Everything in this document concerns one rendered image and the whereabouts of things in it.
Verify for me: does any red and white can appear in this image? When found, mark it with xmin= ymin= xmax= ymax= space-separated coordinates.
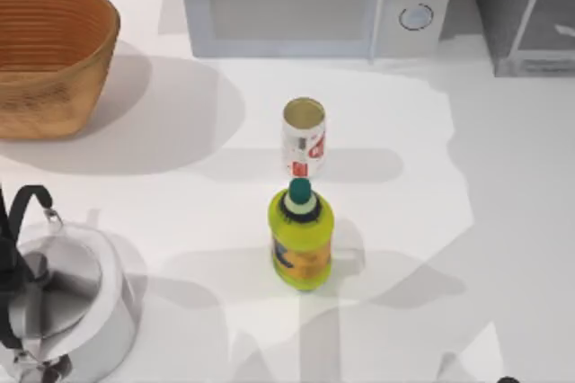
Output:
xmin=280 ymin=97 xmax=328 ymax=178

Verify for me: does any yellow-green bottle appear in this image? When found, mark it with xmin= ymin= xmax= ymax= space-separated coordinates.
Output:
xmin=267 ymin=177 xmax=335 ymax=291

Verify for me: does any microwave oven door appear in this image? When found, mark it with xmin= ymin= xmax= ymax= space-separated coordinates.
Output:
xmin=177 ymin=0 xmax=391 ymax=60

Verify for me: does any round microwave knob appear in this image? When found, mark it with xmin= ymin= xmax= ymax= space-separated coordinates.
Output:
xmin=398 ymin=2 xmax=435 ymax=32

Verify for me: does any pale microwave oven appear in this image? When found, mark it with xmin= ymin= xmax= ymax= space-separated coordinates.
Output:
xmin=175 ymin=0 xmax=462 ymax=61

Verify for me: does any brown woven basket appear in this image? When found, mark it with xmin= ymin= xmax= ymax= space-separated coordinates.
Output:
xmin=0 ymin=0 xmax=121 ymax=140

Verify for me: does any microwave door handle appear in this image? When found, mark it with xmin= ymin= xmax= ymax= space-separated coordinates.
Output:
xmin=368 ymin=0 xmax=388 ymax=65

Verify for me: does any silver kettle with black handle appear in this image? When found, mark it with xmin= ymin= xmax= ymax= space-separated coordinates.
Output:
xmin=0 ymin=183 xmax=141 ymax=383

